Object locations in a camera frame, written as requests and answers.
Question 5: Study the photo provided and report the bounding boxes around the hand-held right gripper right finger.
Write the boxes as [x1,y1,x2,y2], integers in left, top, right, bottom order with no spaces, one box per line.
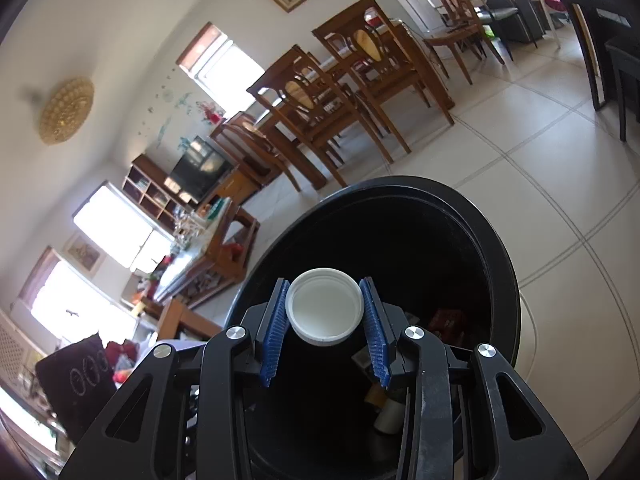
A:
[359,276,590,480]

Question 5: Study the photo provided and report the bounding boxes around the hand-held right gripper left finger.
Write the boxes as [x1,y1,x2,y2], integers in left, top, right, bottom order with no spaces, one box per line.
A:
[59,277,291,480]

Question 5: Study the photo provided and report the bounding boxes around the white plastic cap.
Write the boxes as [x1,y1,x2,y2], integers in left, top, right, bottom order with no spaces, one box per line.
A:
[285,268,365,346]

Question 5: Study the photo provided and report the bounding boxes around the black round bin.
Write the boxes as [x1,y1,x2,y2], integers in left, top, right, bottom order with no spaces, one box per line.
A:
[222,175,522,480]

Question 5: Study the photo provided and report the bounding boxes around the red snack wrapper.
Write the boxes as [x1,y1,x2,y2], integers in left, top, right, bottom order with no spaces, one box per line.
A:
[427,308,468,343]

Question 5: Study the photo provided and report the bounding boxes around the wooden sofa armrest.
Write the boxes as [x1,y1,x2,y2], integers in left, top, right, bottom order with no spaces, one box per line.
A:
[157,299,223,343]

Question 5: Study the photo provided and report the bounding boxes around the wooden coffee table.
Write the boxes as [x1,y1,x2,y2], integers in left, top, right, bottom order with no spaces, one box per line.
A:
[150,199,261,311]

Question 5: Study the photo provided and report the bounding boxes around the wooden television stand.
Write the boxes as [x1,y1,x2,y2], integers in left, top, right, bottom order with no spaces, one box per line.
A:
[200,167,261,208]

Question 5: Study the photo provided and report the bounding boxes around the red cushion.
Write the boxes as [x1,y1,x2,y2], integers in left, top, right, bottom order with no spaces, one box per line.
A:
[107,342,138,383]

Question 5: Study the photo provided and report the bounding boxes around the black television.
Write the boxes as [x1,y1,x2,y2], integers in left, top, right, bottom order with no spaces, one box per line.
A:
[170,136,233,202]

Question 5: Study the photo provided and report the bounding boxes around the bright living room window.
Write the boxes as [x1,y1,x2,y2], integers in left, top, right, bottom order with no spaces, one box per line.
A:
[74,182,173,268]
[20,247,136,346]

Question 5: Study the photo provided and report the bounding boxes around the wooden dining chair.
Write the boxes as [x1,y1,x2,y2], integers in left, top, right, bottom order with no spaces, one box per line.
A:
[210,112,303,193]
[312,0,456,155]
[430,0,506,85]
[247,45,396,188]

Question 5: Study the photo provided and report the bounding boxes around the wooden bookshelf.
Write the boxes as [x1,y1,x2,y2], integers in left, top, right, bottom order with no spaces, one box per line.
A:
[122,155,193,226]

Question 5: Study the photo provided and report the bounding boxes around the dark printed cushion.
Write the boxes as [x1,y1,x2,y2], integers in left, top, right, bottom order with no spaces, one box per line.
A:
[35,334,123,443]

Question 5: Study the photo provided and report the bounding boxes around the wooden dining table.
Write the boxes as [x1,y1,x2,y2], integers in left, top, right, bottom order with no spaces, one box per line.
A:
[212,20,457,192]

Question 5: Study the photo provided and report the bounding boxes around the window with brown blind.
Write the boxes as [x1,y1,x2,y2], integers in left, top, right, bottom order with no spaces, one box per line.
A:
[176,22,264,113]

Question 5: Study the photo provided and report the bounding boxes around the large round ceiling lamp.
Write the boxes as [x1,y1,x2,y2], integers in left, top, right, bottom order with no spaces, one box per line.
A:
[39,76,96,146]

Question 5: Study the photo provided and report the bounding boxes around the black and white armchair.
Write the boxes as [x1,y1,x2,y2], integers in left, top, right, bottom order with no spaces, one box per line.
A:
[462,0,541,63]

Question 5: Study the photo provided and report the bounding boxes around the small framed wall picture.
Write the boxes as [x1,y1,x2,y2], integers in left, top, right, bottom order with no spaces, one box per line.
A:
[62,234,106,275]

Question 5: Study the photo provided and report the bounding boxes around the wall sticker decoration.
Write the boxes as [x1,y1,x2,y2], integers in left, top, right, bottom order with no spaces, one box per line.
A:
[147,87,226,146]

